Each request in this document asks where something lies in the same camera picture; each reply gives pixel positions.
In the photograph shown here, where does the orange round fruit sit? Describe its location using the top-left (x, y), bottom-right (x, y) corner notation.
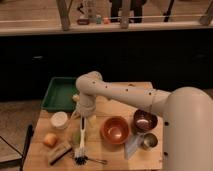
top-left (43, 133), bottom-right (58, 147)

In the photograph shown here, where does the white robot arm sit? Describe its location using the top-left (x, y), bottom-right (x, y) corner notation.
top-left (76, 71), bottom-right (213, 171)

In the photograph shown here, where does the small steel cup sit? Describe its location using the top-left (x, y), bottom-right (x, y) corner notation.
top-left (141, 133), bottom-right (158, 150)

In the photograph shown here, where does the green plastic cup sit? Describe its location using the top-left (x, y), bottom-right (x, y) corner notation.
top-left (72, 129), bottom-right (87, 145)

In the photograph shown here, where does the green plastic tray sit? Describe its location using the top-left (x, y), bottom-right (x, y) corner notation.
top-left (41, 77), bottom-right (78, 112)

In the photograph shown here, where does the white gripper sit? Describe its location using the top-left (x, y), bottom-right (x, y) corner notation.
top-left (77, 102), bottom-right (96, 117)

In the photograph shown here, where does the light blue cloth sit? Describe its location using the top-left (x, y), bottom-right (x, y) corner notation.
top-left (124, 134), bottom-right (143, 159)

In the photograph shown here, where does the orange copper bowl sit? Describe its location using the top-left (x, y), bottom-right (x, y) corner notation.
top-left (100, 116), bottom-right (130, 145)

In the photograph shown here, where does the white handled dish brush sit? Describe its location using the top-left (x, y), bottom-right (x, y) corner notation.
top-left (74, 117), bottom-right (86, 165)

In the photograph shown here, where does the dark purple metal bowl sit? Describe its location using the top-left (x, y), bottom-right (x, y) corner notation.
top-left (132, 110), bottom-right (158, 133)

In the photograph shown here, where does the silver metal fork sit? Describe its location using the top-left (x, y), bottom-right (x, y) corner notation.
top-left (70, 152), bottom-right (109, 166)

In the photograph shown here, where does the black table side bar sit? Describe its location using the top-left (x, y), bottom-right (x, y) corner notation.
top-left (20, 125), bottom-right (34, 171)

